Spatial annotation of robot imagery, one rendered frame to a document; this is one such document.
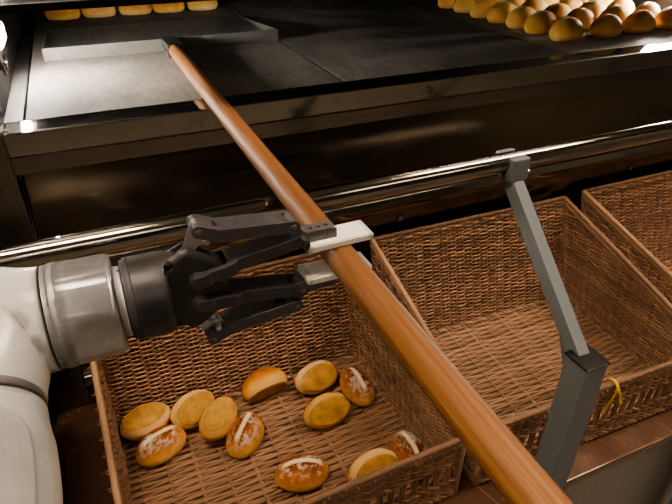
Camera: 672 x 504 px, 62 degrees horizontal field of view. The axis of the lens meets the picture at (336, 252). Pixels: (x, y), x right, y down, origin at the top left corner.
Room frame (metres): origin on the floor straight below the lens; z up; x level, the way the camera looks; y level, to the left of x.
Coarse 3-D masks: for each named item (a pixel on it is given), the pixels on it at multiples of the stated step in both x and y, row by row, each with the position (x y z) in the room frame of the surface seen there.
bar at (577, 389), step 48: (576, 144) 0.82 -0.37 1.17; (624, 144) 0.85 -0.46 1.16; (336, 192) 0.66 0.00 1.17; (384, 192) 0.68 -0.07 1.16; (48, 240) 0.53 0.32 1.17; (96, 240) 0.54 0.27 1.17; (144, 240) 0.56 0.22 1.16; (528, 240) 0.71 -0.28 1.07; (576, 336) 0.60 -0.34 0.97; (576, 384) 0.57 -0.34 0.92; (576, 432) 0.56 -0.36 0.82
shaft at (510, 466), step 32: (192, 64) 1.14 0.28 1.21; (256, 160) 0.68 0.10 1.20; (288, 192) 0.58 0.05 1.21; (352, 256) 0.44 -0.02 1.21; (352, 288) 0.41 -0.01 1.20; (384, 288) 0.39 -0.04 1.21; (384, 320) 0.36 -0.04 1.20; (416, 352) 0.32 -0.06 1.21; (448, 384) 0.28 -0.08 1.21; (448, 416) 0.26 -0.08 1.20; (480, 416) 0.25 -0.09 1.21; (480, 448) 0.23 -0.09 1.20; (512, 448) 0.23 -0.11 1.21; (512, 480) 0.21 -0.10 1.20; (544, 480) 0.21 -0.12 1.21
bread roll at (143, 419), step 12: (144, 408) 0.76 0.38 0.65; (156, 408) 0.76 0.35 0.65; (168, 408) 0.77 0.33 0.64; (132, 420) 0.74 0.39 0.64; (144, 420) 0.74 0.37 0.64; (156, 420) 0.74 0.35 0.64; (168, 420) 0.75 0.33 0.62; (120, 432) 0.72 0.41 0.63; (132, 432) 0.72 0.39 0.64; (144, 432) 0.72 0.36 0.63
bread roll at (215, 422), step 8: (216, 400) 0.79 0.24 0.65; (224, 400) 0.79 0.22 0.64; (232, 400) 0.79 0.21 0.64; (208, 408) 0.76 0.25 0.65; (216, 408) 0.77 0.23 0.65; (224, 408) 0.77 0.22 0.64; (232, 408) 0.77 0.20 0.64; (208, 416) 0.74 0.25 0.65; (216, 416) 0.75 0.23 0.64; (224, 416) 0.75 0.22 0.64; (232, 416) 0.75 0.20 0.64; (200, 424) 0.73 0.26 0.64; (208, 424) 0.73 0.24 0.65; (216, 424) 0.73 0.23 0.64; (224, 424) 0.73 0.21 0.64; (200, 432) 0.72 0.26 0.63; (208, 432) 0.71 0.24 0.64; (216, 432) 0.71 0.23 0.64; (224, 432) 0.72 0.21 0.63; (208, 440) 0.71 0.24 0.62; (216, 440) 0.71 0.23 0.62
